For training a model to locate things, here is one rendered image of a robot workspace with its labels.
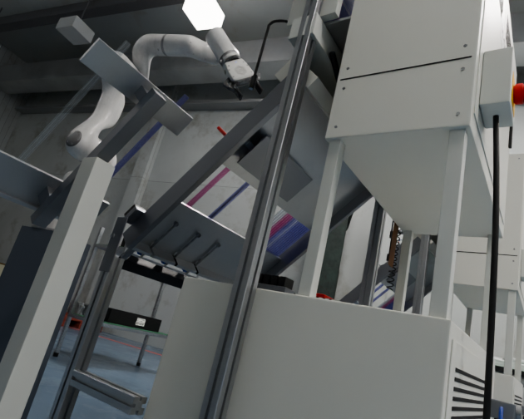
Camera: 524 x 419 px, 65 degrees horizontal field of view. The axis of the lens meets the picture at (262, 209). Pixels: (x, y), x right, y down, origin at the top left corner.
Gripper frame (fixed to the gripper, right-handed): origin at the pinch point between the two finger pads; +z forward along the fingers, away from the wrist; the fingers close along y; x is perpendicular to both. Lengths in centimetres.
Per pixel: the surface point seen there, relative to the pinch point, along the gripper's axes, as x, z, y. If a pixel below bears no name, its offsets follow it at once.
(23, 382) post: -18, 65, -99
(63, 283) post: -22, 49, -85
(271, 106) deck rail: -37, 30, -20
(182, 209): -4, 36, -47
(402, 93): -63, 51, -5
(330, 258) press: 296, 51, 160
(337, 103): -51, 42, -12
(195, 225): 4, 40, -43
